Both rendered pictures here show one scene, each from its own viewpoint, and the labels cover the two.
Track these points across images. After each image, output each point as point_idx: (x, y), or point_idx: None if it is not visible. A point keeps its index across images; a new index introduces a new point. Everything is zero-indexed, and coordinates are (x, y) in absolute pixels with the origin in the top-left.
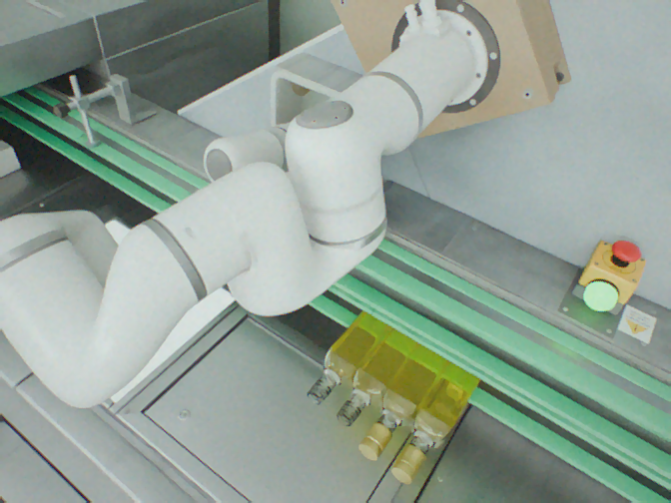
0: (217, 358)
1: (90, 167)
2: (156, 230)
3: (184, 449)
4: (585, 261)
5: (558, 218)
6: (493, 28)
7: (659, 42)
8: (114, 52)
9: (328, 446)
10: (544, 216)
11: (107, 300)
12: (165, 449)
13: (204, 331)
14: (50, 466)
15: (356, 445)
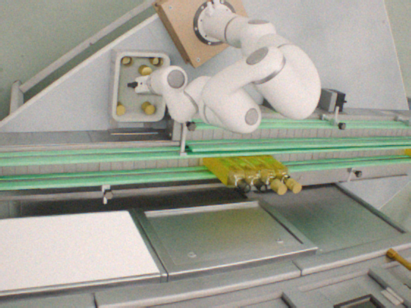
0: (164, 232)
1: None
2: (291, 44)
3: (216, 259)
4: (261, 100)
5: (248, 85)
6: (233, 7)
7: (263, 9)
8: None
9: (249, 224)
10: (244, 86)
11: (307, 62)
12: (210, 265)
13: (141, 228)
14: None
15: (255, 218)
